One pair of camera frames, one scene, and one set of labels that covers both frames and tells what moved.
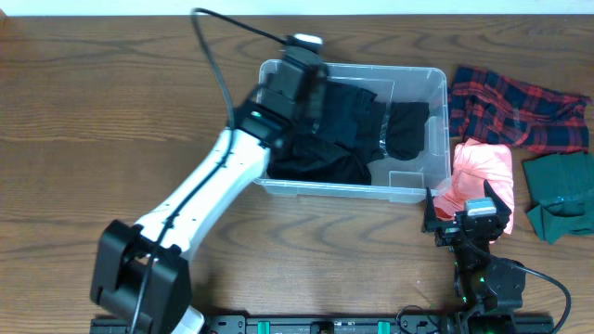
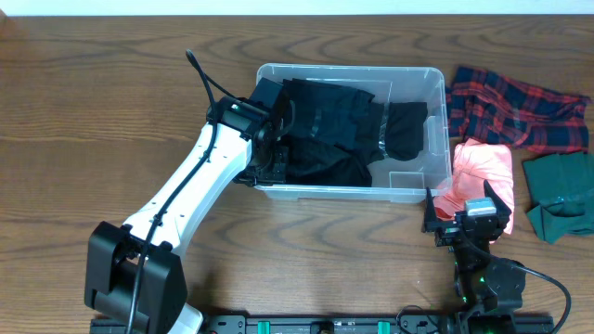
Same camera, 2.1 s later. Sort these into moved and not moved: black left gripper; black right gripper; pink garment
Moved: black left gripper
Not moved: black right gripper; pink garment
